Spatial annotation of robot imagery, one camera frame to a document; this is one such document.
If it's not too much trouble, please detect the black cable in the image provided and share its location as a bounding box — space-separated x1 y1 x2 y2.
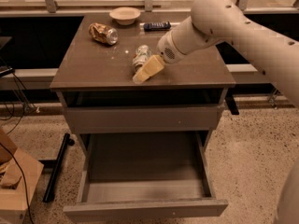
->
0 56 36 224

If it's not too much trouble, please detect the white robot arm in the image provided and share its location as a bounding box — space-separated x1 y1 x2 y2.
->
141 0 299 224

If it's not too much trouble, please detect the black metal floor bar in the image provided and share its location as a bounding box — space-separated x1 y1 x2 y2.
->
43 133 75 203

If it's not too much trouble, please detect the dark blue snack bar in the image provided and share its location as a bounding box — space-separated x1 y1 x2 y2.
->
143 21 171 32

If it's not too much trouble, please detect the beige ceramic bowl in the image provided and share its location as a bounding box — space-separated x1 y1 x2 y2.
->
109 7 141 25

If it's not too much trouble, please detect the green white 7up can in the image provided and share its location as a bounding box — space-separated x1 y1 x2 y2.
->
132 45 153 72

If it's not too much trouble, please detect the open grey middle drawer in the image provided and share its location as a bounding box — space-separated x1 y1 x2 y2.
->
64 132 228 223

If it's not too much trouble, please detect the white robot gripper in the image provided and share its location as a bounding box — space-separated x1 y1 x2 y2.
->
133 32 186 84

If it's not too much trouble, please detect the grey drawer cabinet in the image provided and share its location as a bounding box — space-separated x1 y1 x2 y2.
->
50 14 235 150

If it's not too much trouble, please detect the crushed gold soda can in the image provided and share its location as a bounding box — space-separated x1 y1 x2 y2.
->
89 22 119 46

